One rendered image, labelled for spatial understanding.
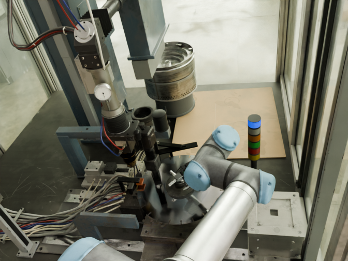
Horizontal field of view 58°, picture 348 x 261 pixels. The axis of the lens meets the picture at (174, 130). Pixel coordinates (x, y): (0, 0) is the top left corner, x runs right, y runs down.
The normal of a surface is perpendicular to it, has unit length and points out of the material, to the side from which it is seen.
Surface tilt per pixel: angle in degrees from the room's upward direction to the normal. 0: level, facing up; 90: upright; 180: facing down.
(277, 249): 90
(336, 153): 90
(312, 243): 90
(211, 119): 0
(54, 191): 0
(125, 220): 90
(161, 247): 0
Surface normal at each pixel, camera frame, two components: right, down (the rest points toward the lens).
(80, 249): -0.04, -0.91
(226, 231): 0.54, -0.48
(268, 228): -0.15, -0.76
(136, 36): -0.17, 0.65
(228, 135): 0.32, -0.52
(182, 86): 0.46, 0.51
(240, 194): 0.18, -0.79
